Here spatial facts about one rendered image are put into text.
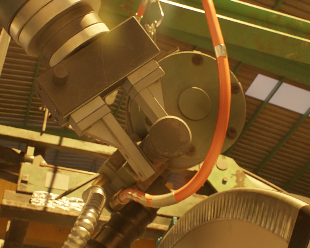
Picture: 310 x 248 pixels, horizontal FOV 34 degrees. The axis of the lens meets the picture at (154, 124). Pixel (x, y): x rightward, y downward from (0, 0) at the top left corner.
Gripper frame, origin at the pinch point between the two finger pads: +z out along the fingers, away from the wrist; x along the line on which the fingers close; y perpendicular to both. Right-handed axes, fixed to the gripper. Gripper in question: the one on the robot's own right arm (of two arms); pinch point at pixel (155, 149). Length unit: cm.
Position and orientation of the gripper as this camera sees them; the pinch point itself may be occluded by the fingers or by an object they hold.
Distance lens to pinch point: 55.6
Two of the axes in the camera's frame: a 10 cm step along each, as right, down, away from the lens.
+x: 7.7, -5.6, 3.2
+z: 6.0, 8.0, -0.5
